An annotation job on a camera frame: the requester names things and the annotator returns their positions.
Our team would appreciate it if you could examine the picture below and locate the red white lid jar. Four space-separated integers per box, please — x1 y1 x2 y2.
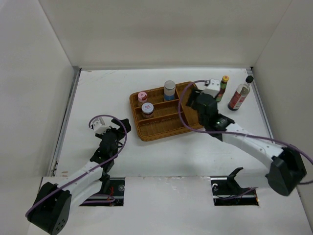
141 102 154 118

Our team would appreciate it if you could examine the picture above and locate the silver lid blue jar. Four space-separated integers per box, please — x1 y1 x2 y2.
164 80 176 101

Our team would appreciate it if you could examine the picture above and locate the pink lid small jar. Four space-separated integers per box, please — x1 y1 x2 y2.
137 92 148 103

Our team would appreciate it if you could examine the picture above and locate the green red sauce bottle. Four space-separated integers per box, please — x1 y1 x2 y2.
215 75 229 102

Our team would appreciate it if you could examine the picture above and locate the dark soy sauce bottle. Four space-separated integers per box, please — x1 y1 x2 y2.
228 75 254 111

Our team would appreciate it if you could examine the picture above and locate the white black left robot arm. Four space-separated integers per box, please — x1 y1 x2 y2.
25 115 131 235

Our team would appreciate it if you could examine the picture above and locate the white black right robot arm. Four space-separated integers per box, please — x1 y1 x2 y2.
186 88 307 196

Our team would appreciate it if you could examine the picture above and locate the brown wicker divided basket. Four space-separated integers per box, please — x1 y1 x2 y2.
129 81 202 141

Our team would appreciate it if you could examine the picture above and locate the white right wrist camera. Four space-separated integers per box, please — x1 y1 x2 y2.
202 79 221 98

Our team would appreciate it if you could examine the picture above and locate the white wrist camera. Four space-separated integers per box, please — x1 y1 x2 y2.
89 117 110 135
202 79 221 98

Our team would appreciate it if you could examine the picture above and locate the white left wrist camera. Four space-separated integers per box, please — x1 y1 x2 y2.
89 117 110 135

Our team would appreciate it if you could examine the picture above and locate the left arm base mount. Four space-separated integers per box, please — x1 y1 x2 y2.
81 173 126 207

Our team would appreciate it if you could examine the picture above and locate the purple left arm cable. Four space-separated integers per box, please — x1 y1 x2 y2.
24 115 129 218

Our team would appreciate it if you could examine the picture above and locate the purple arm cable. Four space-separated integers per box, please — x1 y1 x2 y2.
24 115 129 218
177 79 313 185

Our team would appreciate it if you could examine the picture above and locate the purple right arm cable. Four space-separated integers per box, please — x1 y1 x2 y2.
177 79 313 185

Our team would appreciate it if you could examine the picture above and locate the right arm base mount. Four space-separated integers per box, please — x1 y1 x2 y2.
210 167 259 206

